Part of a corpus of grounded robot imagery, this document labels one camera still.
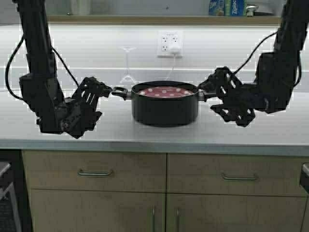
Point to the silver knob lid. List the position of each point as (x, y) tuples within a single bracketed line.
[(251, 9)]

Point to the white wall outlet plate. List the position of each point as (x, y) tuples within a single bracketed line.
[(166, 39)]

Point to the right wooden drawer front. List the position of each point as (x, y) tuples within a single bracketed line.
[(235, 175)]

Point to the blue ziploc box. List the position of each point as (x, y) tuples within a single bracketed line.
[(217, 7)]

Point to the black cooking pot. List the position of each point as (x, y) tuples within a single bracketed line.
[(162, 112)]

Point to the white power adapter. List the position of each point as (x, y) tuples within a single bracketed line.
[(175, 50)]

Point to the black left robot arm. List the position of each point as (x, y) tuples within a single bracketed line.
[(40, 88)]

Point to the upside-down clear wine glass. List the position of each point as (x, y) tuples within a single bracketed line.
[(128, 78)]

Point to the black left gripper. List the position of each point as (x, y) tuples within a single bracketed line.
[(81, 110)]

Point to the green ziploc box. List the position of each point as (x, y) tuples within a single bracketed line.
[(235, 8)]

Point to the lower left cabinet door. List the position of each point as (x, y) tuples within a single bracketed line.
[(97, 211)]

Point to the wooden drawer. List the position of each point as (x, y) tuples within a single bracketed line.
[(100, 171), (235, 175)]

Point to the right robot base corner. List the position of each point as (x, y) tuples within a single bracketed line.
[(304, 177)]

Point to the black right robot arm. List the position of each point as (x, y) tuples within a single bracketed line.
[(277, 74)]

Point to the cabinet door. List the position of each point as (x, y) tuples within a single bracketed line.
[(232, 213), (97, 211)]

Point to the left wooden drawer front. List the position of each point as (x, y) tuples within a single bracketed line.
[(100, 171)]

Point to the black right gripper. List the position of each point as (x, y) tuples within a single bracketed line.
[(239, 100)]

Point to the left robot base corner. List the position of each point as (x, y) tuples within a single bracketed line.
[(9, 214)]

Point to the red polka dot plate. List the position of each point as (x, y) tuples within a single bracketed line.
[(165, 92)]

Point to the lower right cabinet door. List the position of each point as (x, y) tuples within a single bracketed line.
[(232, 213)]

